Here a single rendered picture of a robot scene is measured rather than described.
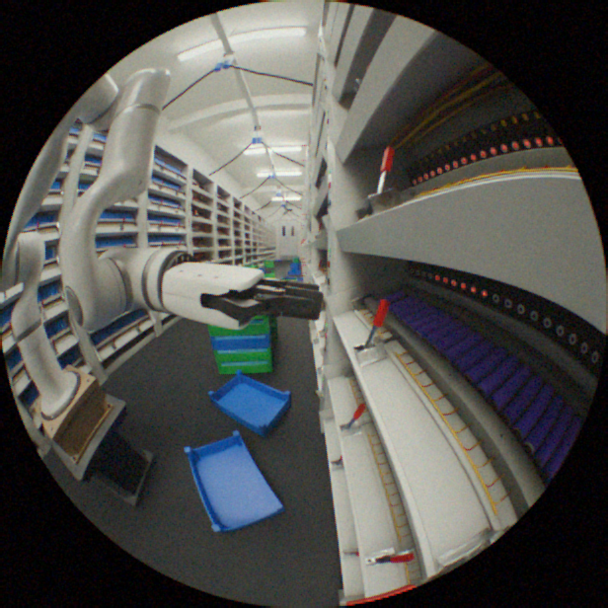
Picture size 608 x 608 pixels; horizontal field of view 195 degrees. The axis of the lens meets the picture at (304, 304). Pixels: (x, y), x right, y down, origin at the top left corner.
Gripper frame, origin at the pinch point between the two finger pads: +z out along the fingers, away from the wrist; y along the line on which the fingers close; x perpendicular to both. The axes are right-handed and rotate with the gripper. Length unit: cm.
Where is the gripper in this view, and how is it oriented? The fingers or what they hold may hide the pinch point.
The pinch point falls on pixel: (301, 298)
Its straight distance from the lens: 20.3
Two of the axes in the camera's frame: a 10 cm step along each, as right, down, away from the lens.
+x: 1.5, -9.4, -3.0
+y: 0.3, 3.1, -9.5
